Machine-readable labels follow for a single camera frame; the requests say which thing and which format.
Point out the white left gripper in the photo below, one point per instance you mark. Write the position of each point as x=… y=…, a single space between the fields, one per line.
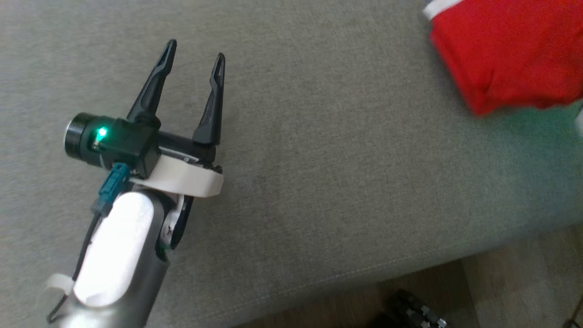
x=186 y=177

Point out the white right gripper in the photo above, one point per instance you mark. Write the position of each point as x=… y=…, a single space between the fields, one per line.
x=579 y=123

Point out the red Bulls 23 jersey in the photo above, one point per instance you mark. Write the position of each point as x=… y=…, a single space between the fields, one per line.
x=514 y=50

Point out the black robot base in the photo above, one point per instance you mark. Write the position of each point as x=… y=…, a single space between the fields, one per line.
x=410 y=312

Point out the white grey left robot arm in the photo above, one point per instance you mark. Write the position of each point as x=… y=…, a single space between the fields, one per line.
x=118 y=255

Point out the large grey sofa seat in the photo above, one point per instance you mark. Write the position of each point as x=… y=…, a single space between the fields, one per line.
x=319 y=182

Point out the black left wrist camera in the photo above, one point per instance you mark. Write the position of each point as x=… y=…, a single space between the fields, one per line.
x=123 y=141

